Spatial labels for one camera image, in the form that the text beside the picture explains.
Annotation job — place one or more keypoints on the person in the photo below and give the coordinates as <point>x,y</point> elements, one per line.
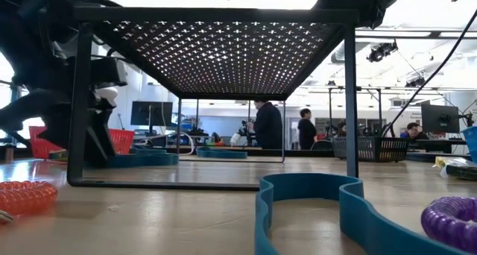
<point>268,128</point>
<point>413,130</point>
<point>307,132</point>

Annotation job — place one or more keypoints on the blue plastic basket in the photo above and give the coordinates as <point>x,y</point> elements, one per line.
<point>471,143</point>

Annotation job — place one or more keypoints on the purple spiral wrist coil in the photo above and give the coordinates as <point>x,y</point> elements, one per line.
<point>447,217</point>

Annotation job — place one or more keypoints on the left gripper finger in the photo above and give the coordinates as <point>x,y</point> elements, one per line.
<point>98,147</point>
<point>67,132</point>

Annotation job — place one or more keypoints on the black ceiling camera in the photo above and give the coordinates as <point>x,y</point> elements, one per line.
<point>382,51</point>
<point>417,82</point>

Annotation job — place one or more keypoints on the red-orange spiral wrist coil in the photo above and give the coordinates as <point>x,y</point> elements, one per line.
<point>30,197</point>

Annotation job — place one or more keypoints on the black perforated metal shelf riser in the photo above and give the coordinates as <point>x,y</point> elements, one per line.
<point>223,14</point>

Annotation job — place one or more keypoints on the white mushroom table lamp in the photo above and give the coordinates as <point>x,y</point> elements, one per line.
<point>110,94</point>

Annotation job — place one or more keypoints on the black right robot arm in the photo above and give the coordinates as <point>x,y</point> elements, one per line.
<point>357,1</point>

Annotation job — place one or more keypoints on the black green background robot arm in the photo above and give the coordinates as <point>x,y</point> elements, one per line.
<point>246,130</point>

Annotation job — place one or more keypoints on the black metal rig frame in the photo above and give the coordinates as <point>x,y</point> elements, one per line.
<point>330,106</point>

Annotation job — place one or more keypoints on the red plastic basket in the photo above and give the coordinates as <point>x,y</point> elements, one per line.
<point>124,141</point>

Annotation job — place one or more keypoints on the black computer monitor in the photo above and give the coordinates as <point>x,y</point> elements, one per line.
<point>151,113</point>

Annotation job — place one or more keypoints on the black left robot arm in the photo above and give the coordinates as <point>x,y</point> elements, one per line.
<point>30,31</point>

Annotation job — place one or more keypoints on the black aluminium table frame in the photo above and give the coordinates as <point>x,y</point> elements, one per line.
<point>261,152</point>

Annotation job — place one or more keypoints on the black plastic basket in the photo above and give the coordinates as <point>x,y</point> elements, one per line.
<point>380,148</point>

